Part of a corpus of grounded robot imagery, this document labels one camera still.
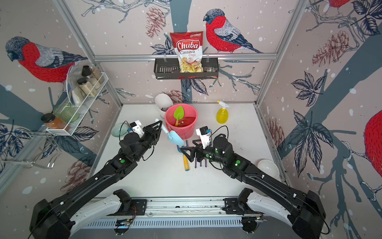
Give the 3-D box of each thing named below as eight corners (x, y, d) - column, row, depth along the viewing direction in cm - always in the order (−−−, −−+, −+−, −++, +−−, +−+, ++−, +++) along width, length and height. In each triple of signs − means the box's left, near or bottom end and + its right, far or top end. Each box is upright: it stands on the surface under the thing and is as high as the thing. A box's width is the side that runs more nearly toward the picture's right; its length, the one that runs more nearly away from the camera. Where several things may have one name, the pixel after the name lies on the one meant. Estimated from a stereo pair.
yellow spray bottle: (216, 123, 111) (219, 107, 97) (216, 117, 115) (218, 100, 101) (227, 123, 111) (231, 107, 97) (226, 117, 115) (230, 100, 101)
